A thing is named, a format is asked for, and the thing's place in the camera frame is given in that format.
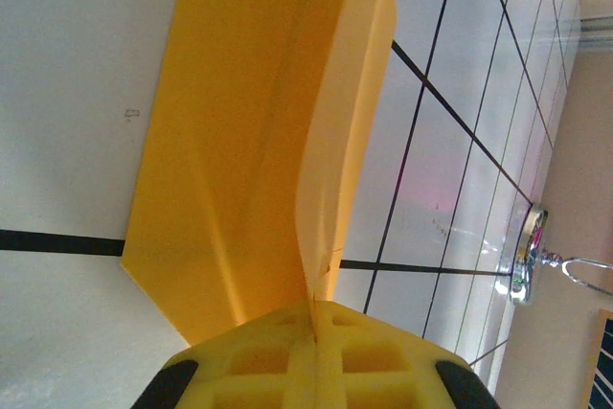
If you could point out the yellow square paper sheet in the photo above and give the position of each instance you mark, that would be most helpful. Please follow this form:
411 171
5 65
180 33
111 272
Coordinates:
239 141

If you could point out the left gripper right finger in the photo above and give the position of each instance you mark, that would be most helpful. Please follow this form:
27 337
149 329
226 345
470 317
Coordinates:
373 370

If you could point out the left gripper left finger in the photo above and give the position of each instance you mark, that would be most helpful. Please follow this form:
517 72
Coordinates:
258 370

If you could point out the aluminium frame post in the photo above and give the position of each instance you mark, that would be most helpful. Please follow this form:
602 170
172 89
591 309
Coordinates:
596 33

